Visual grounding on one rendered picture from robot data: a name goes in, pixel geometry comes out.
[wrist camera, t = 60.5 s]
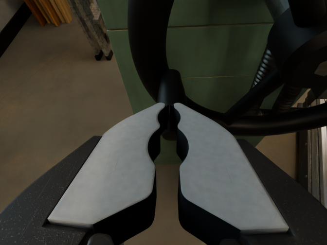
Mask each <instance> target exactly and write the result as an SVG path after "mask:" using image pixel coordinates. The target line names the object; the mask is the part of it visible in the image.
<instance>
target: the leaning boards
mask: <svg viewBox="0 0 327 245"><path fill-rule="evenodd" d="M24 1H25V3H26V4H27V6H28V7H29V9H30V10H31V12H32V13H33V15H34V16H35V18H36V19H37V21H38V22H39V23H40V25H41V27H44V26H45V24H46V23H47V22H48V23H51V22H52V23H53V24H55V26H56V27H58V26H59V24H60V23H61V21H62V23H64V22H66V23H67V24H70V22H71V20H72V16H71V10H70V6H69V4H68V2H67V0H24Z"/></svg>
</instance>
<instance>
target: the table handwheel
mask: <svg viewBox="0 0 327 245"><path fill-rule="evenodd" d="M264 2H265V4H266V6H267V8H268V10H269V12H270V14H271V16H272V18H273V20H274V24H273V26H272V28H271V30H270V32H269V35H268V47H269V50H270V52H271V54H272V57H273V59H274V62H275V64H276V65H275V66H274V67H273V68H272V69H271V70H270V71H269V72H268V73H267V74H266V75H265V76H264V77H263V78H262V79H261V80H260V81H259V82H258V83H257V84H256V85H255V86H254V87H253V88H252V89H251V90H250V91H249V92H248V93H247V94H246V95H245V96H243V97H242V98H241V99H240V100H239V101H238V102H237V103H235V104H234V105H233V106H232V107H231V108H230V109H228V110H227V111H226V112H225V113H220V112H216V111H213V110H210V109H207V108H205V107H203V106H200V105H199V104H197V103H195V102H193V101H192V100H191V99H189V98H188V97H187V96H186V99H187V104H188V107H189V108H190V109H192V110H194V111H196V112H198V113H200V114H202V115H204V116H206V117H208V118H210V119H212V120H213V121H215V122H217V123H218V124H220V125H221V126H222V127H224V128H225V129H226V130H228V131H229V132H230V133H231V134H232V135H233V136H248V137H253V136H272V135H282V134H289V133H296V132H301V131H307V130H312V129H316V128H321V127H325V126H327V102H326V103H323V104H319V105H315V106H312V107H308V108H304V109H300V110H295V111H291V112H285V113H279V114H271V115H259V116H243V115H244V114H245V113H246V112H248V111H249V110H250V109H251V108H252V107H254V106H255V105H256V104H257V103H259V102H260V101H261V100H263V99H264V98H265V97H267V96H268V95H270V94H271V93H272V92H274V91H275V90H276V89H278V88H279V87H280V86H282V85H283V84H284V83H285V84H287V85H289V86H291V87H296V88H320V87H325V86H327V0H264ZM173 3H174V0H128V10H127V27H128V38H129V45H130V51H131V55H132V59H133V62H134V65H135V68H136V70H137V73H138V75H139V77H140V79H141V81H142V83H143V85H144V87H145V89H146V90H147V92H148V93H149V95H150V96H151V97H152V99H153V100H154V101H155V102H156V103H157V99H158V92H159V87H160V82H161V75H162V73H163V72H164V71H165V70H168V69H169V67H168V63H167V58H166V34H167V27H168V22H169V17H170V13H171V9H172V6H173Z"/></svg>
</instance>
